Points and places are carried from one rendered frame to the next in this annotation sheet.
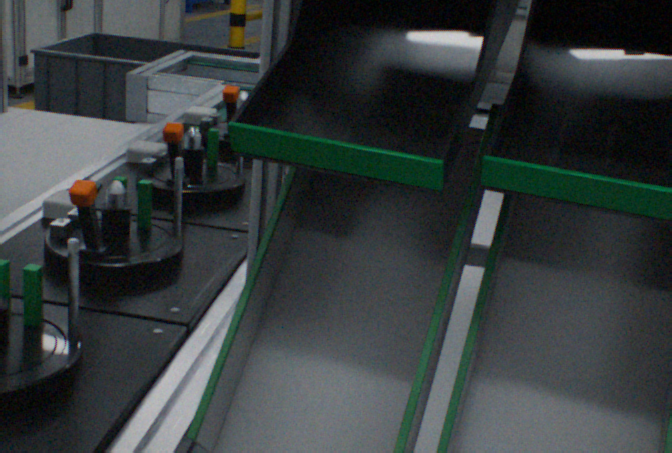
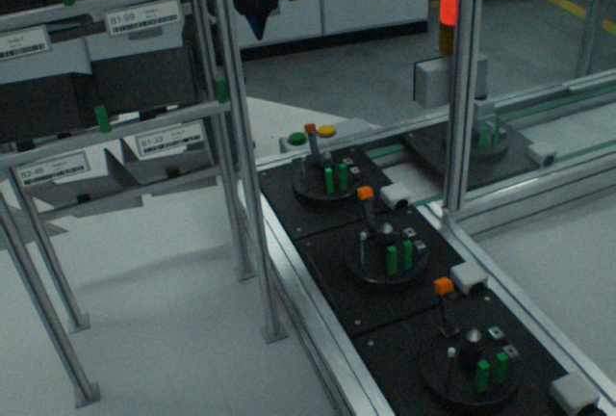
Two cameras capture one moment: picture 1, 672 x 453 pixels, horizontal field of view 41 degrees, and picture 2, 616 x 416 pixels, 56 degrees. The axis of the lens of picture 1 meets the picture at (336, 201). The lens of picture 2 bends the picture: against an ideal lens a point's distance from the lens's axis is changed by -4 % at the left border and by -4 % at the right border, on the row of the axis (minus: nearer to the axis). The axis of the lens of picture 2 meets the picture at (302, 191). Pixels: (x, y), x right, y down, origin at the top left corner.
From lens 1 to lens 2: 151 cm
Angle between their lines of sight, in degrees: 121
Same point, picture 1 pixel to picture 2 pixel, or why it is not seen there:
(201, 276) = (327, 273)
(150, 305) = (321, 241)
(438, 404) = (194, 375)
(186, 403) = not seen: hidden behind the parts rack
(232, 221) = (381, 341)
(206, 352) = (279, 247)
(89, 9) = not seen: outside the picture
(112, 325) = (320, 222)
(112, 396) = (276, 198)
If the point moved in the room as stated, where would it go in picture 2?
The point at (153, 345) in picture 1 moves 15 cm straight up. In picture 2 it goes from (292, 222) to (284, 153)
